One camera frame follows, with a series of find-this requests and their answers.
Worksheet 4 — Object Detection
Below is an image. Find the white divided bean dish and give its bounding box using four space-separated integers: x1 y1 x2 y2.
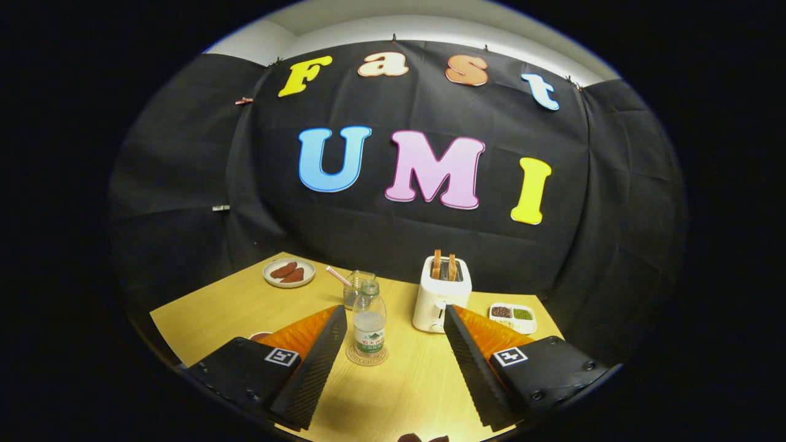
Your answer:
489 303 537 335

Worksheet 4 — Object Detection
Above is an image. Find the small white plate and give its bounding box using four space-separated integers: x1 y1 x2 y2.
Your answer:
263 258 316 289

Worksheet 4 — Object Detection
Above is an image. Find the striped drinking straw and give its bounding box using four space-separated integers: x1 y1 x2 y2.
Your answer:
325 265 354 289

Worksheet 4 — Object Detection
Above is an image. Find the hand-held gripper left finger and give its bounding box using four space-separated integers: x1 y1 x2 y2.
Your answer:
186 304 349 432

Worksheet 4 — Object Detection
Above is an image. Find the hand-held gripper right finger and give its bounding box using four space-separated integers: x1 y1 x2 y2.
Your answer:
442 304 615 432

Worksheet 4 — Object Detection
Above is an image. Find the ribbed glass mug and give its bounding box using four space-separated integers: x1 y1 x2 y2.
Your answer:
343 270 376 310

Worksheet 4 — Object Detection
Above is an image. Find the round wooden coaster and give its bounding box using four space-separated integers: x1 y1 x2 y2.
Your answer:
346 341 389 367

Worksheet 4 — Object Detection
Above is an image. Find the white toaster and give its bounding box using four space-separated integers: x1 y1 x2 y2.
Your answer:
412 255 473 334

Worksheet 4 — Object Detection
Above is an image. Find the clear plastic juice bottle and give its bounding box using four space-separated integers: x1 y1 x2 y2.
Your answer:
352 280 387 359

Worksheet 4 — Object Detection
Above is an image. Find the wooden table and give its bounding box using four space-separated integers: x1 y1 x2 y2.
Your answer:
150 252 564 442

